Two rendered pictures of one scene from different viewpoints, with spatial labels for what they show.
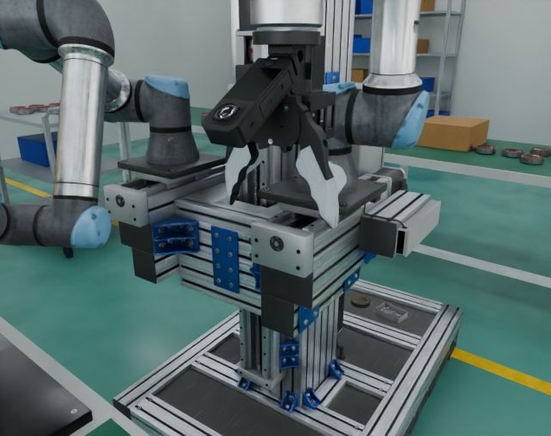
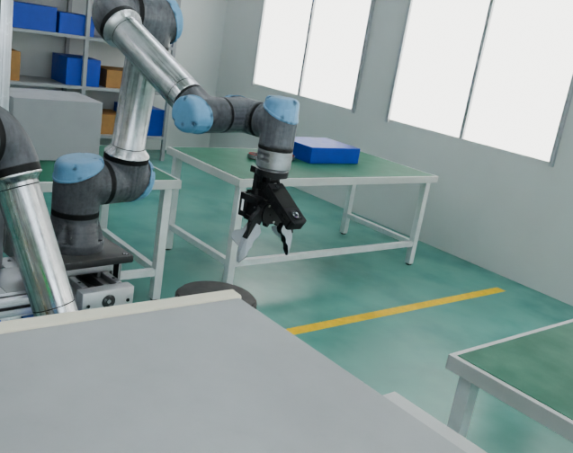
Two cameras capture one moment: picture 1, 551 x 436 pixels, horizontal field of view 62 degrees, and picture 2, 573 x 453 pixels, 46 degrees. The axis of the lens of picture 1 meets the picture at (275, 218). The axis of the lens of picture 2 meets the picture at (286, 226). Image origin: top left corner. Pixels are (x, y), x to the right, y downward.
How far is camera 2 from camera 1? 1.43 m
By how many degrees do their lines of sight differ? 75
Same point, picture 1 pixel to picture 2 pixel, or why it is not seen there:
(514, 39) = not seen: outside the picture
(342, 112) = (110, 182)
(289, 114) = not seen: hidden behind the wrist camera
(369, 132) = (126, 194)
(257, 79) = (283, 195)
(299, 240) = (129, 290)
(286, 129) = not seen: hidden behind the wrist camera
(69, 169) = (67, 288)
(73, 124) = (55, 246)
